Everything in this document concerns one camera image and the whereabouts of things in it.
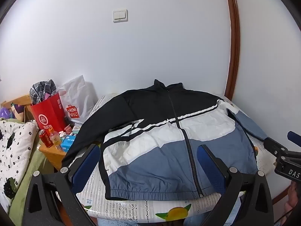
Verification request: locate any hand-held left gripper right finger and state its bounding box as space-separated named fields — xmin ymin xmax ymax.
xmin=197 ymin=144 xmax=275 ymax=226

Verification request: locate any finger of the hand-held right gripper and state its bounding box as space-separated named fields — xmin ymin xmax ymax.
xmin=287 ymin=131 xmax=301 ymax=148
xmin=263 ymin=137 xmax=289 ymax=156

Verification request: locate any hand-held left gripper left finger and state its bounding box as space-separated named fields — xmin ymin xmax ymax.
xmin=24 ymin=143 xmax=101 ymax=226

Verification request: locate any black white blue jacket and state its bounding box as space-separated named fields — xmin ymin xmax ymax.
xmin=62 ymin=79 xmax=268 ymax=201

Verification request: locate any person's right hand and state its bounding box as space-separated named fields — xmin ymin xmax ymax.
xmin=284 ymin=183 xmax=301 ymax=219

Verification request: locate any blue cardboard box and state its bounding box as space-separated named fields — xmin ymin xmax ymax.
xmin=61 ymin=135 xmax=77 ymax=151

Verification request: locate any wooden nightstand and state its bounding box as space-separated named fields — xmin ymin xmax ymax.
xmin=38 ymin=132 xmax=78 ymax=171

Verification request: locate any orange drink bottle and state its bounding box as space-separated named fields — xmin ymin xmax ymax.
xmin=49 ymin=128 xmax=62 ymax=150

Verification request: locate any red soda can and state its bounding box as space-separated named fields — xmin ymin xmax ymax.
xmin=39 ymin=129 xmax=54 ymax=149

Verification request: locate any green blanket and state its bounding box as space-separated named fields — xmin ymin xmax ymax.
xmin=0 ymin=118 xmax=57 ymax=222

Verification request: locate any red paper bag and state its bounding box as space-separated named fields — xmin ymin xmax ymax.
xmin=30 ymin=92 xmax=67 ymax=134

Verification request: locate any fruit print tablecloth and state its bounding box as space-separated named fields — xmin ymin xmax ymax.
xmin=75 ymin=94 xmax=292 ymax=226

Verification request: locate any white plastic shopping bag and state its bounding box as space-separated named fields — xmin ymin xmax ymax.
xmin=58 ymin=75 xmax=99 ymax=126

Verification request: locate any white quilt with black flowers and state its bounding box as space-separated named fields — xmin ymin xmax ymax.
xmin=0 ymin=120 xmax=40 ymax=208

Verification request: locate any patterned pillow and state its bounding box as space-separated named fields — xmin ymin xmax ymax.
xmin=9 ymin=102 xmax=26 ymax=121

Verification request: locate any dark plaid cloth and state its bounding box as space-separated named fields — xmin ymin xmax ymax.
xmin=29 ymin=79 xmax=58 ymax=106

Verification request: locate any wooden headboard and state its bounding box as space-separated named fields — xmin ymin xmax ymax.
xmin=0 ymin=94 xmax=32 ymax=123

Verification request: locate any purple soft item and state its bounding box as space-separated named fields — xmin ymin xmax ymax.
xmin=0 ymin=107 xmax=12 ymax=119

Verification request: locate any black cable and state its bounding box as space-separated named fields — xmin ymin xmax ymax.
xmin=274 ymin=211 xmax=293 ymax=224

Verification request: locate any brown wooden door frame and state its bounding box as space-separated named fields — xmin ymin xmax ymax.
xmin=222 ymin=0 xmax=241 ymax=103

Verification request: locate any white light switch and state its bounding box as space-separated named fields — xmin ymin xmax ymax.
xmin=113 ymin=9 xmax=129 ymax=23

